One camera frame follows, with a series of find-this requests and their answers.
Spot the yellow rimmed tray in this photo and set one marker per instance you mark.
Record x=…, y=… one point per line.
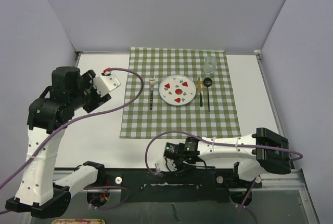
x=79, y=221

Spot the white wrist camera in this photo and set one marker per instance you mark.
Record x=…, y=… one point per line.
x=106, y=82
x=165, y=166

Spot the silver fork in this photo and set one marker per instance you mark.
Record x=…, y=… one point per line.
x=152, y=83

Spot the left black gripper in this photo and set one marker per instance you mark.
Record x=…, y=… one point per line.
x=97, y=100

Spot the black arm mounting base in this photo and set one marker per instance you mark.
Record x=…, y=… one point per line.
x=138, y=185

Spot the green handled knife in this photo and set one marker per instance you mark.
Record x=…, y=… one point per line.
x=199, y=89

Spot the white plate with strawberries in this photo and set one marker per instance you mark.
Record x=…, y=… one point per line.
x=177, y=90

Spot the black spoon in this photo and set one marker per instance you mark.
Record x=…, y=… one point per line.
x=208, y=83

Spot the green white checkered tablecloth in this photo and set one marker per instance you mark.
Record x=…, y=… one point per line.
x=138, y=121

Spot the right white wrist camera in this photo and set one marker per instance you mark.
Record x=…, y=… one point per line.
x=165, y=166

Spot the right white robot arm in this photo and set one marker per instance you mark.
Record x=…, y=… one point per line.
x=253, y=154

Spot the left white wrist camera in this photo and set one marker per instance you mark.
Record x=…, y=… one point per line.
x=106, y=82

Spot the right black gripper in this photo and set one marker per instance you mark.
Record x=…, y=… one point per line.
x=181, y=170

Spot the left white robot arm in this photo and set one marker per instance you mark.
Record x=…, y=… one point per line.
x=48, y=117

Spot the clear drinking glass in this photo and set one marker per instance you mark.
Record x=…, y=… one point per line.
x=210, y=64

